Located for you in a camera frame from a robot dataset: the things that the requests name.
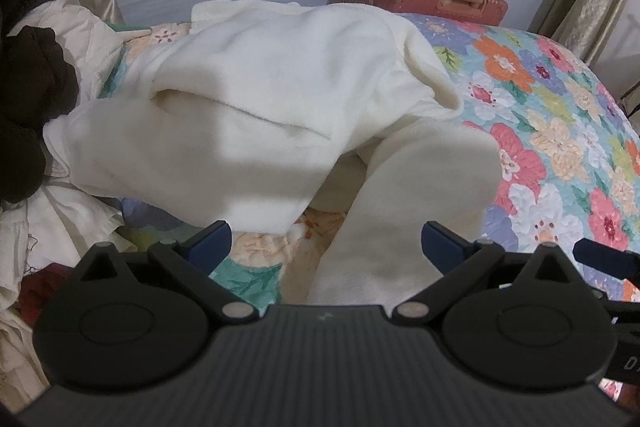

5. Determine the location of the white fleece zip jacket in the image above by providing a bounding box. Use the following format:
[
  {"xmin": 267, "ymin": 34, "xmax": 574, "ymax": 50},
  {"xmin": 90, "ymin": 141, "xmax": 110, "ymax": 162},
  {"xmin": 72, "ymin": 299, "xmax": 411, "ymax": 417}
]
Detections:
[{"xmin": 42, "ymin": 0, "xmax": 501, "ymax": 308}]

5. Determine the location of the dark brown knit garment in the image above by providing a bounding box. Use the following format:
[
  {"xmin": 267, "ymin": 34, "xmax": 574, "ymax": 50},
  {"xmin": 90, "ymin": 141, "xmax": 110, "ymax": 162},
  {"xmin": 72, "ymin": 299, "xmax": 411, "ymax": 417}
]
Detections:
[{"xmin": 0, "ymin": 0, "xmax": 88, "ymax": 205}]

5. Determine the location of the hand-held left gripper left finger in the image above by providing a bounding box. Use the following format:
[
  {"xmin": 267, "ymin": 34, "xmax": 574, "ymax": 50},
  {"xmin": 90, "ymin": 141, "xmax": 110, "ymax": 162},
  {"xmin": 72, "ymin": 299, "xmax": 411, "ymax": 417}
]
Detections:
[{"xmin": 74, "ymin": 220, "xmax": 253, "ymax": 326}]

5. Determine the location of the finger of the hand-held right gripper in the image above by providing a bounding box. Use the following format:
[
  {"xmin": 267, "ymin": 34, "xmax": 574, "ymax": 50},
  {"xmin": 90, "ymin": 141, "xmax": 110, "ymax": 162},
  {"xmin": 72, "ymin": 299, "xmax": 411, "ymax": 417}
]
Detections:
[{"xmin": 572, "ymin": 238, "xmax": 640, "ymax": 281}]

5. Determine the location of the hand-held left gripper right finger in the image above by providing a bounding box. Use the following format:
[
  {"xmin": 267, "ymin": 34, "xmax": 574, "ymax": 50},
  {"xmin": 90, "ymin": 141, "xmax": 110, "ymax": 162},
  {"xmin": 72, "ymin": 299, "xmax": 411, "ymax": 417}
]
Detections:
[{"xmin": 392, "ymin": 221, "xmax": 576, "ymax": 327}]

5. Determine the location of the pile of white clothes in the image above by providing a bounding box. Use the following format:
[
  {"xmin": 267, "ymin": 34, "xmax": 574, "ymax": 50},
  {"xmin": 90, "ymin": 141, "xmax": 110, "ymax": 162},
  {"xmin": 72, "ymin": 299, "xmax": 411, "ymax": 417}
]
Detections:
[{"xmin": 0, "ymin": 2, "xmax": 131, "ymax": 408}]

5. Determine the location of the floral printed blanket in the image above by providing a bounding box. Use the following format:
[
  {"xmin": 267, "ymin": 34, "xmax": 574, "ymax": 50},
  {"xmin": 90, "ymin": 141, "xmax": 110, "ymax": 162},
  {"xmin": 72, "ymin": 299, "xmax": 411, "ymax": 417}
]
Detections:
[{"xmin": 97, "ymin": 12, "xmax": 640, "ymax": 323}]

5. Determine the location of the red cloth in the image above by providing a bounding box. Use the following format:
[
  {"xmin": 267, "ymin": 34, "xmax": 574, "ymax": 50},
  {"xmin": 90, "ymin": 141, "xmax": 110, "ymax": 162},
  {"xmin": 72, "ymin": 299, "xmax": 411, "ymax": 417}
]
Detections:
[{"xmin": 20, "ymin": 269, "xmax": 66, "ymax": 313}]

